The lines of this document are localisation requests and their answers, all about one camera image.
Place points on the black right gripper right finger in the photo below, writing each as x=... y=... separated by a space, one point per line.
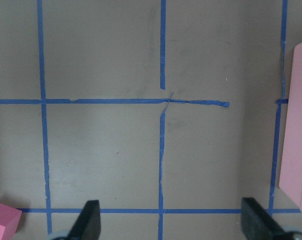
x=257 y=224

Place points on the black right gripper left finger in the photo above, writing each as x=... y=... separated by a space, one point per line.
x=88 y=224

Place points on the pink plastic tray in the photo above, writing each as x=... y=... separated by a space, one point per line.
x=290 y=180

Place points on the pink foam cube centre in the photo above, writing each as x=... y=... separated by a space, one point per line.
x=9 y=221

